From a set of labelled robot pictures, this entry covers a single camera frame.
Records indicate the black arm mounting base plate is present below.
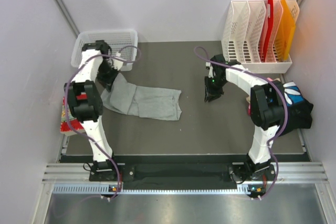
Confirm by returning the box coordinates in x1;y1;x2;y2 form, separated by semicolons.
89;163;274;184

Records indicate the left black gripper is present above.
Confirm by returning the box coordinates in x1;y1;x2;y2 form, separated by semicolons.
97;59;121;92

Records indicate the white perforated plastic basket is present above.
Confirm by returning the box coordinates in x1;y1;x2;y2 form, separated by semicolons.
70;29;138;68

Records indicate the red illustrated book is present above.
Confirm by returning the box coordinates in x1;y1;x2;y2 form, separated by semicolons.
60;98;85;136

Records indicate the white slotted cable duct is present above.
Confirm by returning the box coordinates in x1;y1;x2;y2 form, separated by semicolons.
52;184;261;195

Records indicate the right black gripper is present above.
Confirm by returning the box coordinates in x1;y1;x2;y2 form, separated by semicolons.
204;76;227;102

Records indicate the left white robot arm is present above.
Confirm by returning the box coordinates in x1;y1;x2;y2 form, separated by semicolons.
64;40;121;182

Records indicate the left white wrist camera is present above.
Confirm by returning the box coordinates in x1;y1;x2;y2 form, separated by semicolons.
112;52;128;71

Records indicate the white file organizer rack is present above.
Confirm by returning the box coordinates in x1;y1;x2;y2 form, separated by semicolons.
221;0;292;73

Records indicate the black daisy print t-shirt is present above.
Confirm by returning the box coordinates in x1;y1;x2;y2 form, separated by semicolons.
281;81;313;136

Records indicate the orange plastic folder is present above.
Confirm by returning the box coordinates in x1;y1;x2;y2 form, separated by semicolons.
274;0;296;62

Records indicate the beige folded t-shirt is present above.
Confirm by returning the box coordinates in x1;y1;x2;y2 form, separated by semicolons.
246;78;281;104

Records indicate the red plastic folder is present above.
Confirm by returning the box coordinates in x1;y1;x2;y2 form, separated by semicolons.
263;0;274;62

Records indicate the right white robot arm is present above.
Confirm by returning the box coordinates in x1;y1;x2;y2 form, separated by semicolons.
204;55;286;184

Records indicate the grey t-shirt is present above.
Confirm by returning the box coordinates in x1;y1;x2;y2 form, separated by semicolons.
101;74;182;121

